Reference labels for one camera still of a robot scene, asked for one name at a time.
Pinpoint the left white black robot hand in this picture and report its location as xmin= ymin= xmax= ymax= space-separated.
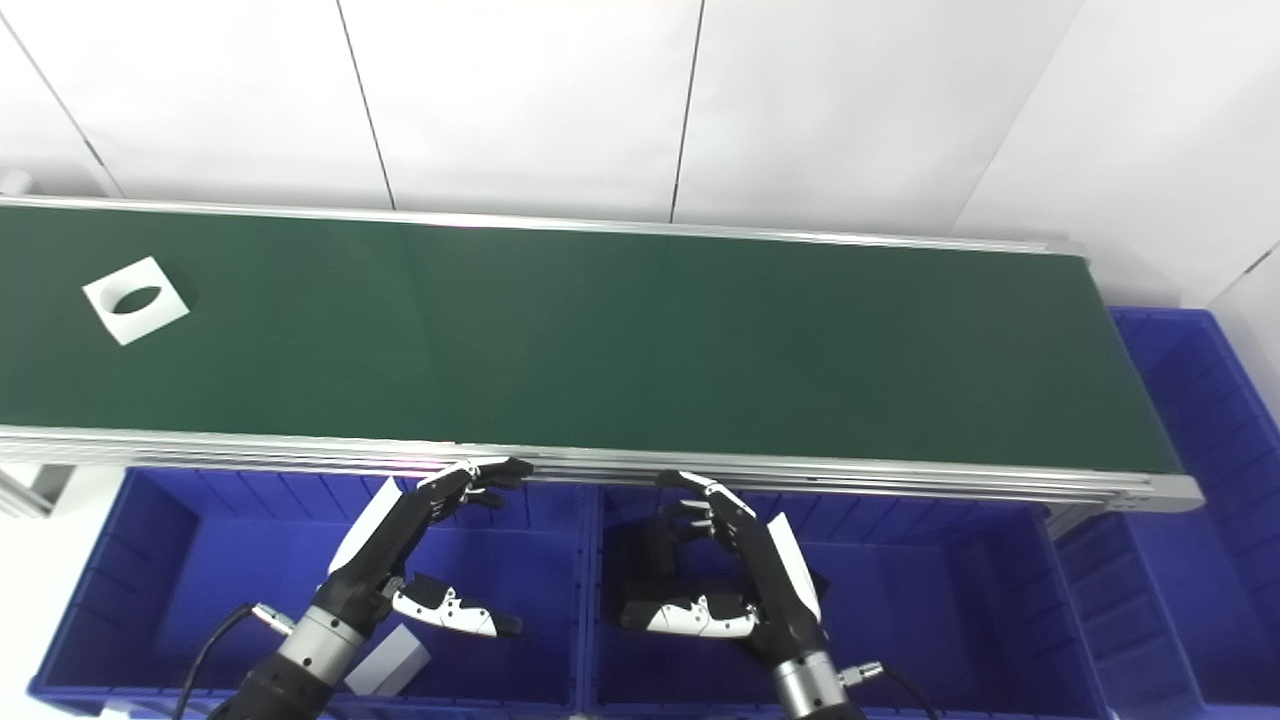
xmin=327 ymin=456 xmax=535 ymax=639

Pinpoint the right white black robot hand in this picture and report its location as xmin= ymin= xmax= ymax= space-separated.
xmin=620 ymin=470 xmax=831 ymax=667

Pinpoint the white square part with hole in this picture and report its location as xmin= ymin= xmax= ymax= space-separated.
xmin=82 ymin=256 xmax=191 ymax=347

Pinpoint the white rectangular block part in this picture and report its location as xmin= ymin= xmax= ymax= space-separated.
xmin=343 ymin=625 xmax=432 ymax=698

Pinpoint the black plastic part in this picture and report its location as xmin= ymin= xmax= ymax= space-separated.
xmin=612 ymin=508 xmax=833 ymax=633

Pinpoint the blue plastic bin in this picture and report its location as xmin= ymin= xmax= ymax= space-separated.
xmin=585 ymin=485 xmax=1113 ymax=720
xmin=28 ymin=465 xmax=601 ymax=720
xmin=1055 ymin=305 xmax=1280 ymax=720

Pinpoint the aluminium conveyor support leg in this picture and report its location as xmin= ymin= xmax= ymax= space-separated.
xmin=0 ymin=462 xmax=77 ymax=520

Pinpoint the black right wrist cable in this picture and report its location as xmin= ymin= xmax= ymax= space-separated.
xmin=840 ymin=659 xmax=943 ymax=720

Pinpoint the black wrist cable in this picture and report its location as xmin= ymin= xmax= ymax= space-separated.
xmin=840 ymin=659 xmax=943 ymax=720
xmin=172 ymin=601 xmax=298 ymax=720

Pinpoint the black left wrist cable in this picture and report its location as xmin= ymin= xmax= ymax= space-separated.
xmin=172 ymin=601 xmax=298 ymax=720

